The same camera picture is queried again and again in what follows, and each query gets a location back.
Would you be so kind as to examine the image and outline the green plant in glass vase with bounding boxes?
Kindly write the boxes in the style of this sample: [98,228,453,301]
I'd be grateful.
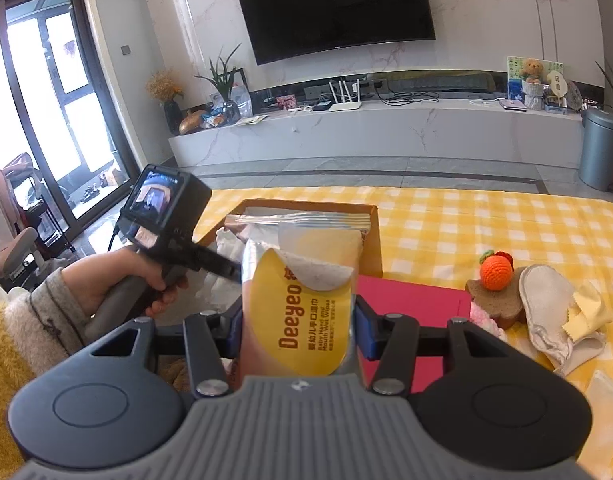
[194,44,243,123]

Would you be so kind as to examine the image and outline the person's left hand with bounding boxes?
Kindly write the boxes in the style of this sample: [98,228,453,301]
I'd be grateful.
[61,249,188,318]

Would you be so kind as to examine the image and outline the glass sliding door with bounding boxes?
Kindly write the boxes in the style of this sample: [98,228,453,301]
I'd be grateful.
[0,0,140,261]

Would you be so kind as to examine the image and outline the orange cardboard box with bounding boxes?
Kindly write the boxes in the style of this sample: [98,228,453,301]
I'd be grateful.
[206,199,384,281]

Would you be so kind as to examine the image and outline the white hand fan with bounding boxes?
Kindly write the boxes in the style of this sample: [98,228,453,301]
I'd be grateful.
[547,71,568,111]

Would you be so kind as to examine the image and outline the white terry mitt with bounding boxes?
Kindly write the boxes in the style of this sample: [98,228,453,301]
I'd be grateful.
[518,263,607,377]

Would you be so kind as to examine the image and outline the brown teddy bear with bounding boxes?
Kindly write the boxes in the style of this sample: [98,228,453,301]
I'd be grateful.
[521,59,545,111]

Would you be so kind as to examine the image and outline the white marble television cabinet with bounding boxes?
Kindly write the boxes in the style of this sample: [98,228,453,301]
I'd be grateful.
[167,97,586,171]

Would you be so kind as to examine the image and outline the yellow wet wipes pack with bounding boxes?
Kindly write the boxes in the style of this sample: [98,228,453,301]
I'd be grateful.
[225,212,371,378]

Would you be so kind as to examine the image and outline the white router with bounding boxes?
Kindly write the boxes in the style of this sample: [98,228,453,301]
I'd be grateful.
[328,79,363,112]

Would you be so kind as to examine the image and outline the blue snack bag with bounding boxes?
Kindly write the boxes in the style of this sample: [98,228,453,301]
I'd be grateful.
[201,105,228,128]

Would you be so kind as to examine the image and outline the brown toast toy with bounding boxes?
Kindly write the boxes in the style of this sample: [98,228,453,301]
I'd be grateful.
[465,265,530,331]

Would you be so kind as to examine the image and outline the wall-mounted television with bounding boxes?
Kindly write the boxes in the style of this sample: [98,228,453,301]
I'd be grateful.
[234,0,436,66]

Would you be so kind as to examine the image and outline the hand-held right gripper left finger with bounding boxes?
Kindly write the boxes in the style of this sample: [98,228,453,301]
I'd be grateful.
[89,305,244,396]

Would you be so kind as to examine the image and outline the pink knitted toy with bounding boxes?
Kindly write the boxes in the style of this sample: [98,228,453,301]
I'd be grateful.
[469,302,507,343]

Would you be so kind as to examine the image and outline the small yellow cloth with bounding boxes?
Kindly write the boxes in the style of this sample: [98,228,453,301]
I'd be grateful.
[567,285,613,338]

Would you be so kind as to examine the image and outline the person's yellow fleece clothing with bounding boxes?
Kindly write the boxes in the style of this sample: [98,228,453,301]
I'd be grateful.
[0,310,52,480]

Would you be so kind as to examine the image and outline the grey chair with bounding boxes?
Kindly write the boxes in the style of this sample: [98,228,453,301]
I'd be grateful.
[0,227,40,281]

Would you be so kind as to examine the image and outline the person's left forearm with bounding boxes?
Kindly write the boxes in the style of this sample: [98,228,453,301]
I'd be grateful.
[0,270,94,376]

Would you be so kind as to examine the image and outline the brown oval ornament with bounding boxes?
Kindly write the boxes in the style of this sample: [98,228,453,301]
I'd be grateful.
[179,110,208,136]

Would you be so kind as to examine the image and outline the white printed bag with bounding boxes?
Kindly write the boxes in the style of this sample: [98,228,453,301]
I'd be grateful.
[209,82,252,118]

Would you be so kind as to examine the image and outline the red box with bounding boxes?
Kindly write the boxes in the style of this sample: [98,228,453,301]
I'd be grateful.
[357,275,475,396]

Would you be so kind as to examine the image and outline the yellow checked cloth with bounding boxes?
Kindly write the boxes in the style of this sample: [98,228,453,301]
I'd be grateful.
[191,185,613,461]

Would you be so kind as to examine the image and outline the yellow dried flowers dark vase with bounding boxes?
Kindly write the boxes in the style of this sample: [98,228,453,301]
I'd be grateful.
[145,70,184,136]

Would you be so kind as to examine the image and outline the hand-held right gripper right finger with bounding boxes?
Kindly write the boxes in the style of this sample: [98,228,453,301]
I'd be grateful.
[355,300,515,395]

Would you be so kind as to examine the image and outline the crocheted orange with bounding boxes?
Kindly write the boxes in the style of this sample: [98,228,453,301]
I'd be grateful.
[479,250,515,291]

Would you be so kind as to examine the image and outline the white ruffled cloth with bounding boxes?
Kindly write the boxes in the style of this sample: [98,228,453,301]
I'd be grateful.
[215,227,244,281]

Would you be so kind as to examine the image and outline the grey trash can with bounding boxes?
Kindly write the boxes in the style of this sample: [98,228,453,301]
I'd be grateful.
[579,107,613,192]

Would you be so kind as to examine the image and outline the black cables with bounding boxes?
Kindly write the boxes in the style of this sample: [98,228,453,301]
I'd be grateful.
[381,87,440,106]

